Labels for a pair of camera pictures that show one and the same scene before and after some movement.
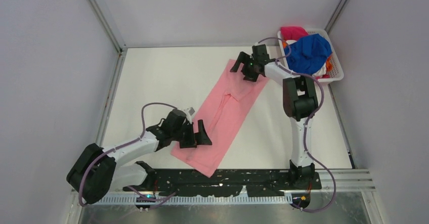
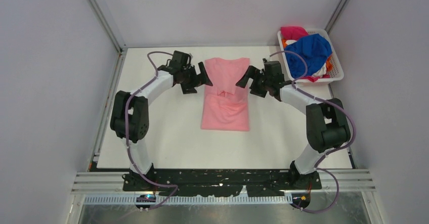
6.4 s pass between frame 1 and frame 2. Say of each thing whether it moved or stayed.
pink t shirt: moved
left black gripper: moved
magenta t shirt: stayed
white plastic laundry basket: stayed
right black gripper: moved
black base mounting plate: stayed
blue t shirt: stayed
